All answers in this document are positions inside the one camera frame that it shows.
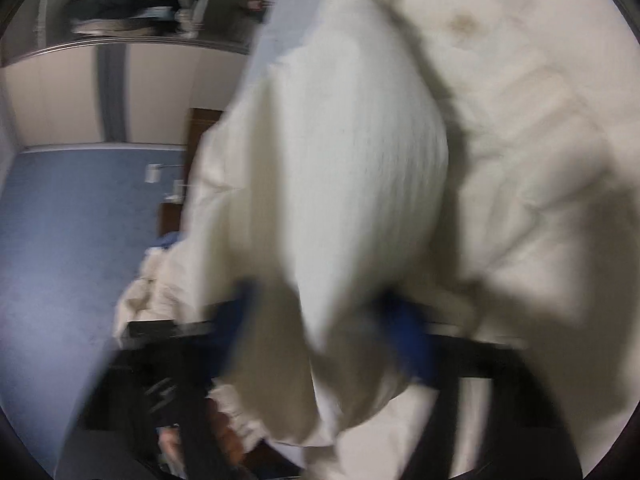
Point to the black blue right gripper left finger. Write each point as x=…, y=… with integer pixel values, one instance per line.
x=160, y=369

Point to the white charger with cable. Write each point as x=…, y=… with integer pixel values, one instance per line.
x=177, y=194

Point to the white hooded padded jacket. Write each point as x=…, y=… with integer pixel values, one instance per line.
x=477, y=157

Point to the sliding wardrobe door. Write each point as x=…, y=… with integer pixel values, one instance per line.
x=139, y=93

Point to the white wall socket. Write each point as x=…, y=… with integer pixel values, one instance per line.
x=153, y=173

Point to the cream fleece blanket pile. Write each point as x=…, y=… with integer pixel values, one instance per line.
x=156, y=294

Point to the open wardrobe shelf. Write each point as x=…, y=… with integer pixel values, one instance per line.
x=226, y=24

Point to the person's left hand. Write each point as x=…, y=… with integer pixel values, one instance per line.
x=203, y=445

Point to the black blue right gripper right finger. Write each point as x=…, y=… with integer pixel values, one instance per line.
x=491, y=417

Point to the dark wooden headboard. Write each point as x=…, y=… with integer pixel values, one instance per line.
x=199, y=121

